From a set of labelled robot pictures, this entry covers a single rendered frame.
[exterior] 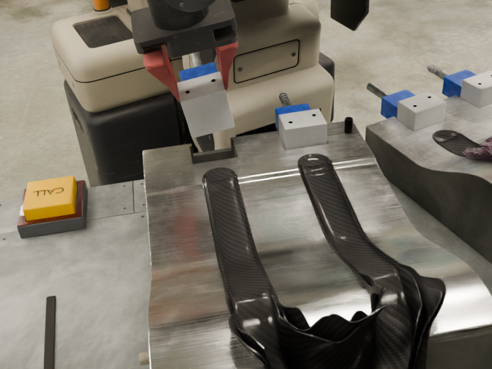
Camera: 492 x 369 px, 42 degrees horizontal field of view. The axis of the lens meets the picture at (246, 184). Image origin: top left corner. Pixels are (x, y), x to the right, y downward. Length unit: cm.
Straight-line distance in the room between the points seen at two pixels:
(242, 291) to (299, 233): 12
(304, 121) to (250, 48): 31
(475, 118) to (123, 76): 67
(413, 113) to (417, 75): 205
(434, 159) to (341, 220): 18
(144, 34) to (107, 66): 60
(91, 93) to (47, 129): 147
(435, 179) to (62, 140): 202
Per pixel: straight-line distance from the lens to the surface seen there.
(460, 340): 50
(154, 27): 65
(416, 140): 83
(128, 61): 125
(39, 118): 282
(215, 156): 78
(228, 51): 65
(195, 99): 69
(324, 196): 68
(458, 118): 89
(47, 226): 82
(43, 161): 252
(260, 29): 105
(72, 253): 79
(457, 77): 96
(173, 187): 70
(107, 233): 80
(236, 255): 62
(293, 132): 73
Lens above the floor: 130
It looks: 36 degrees down
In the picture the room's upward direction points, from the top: 5 degrees counter-clockwise
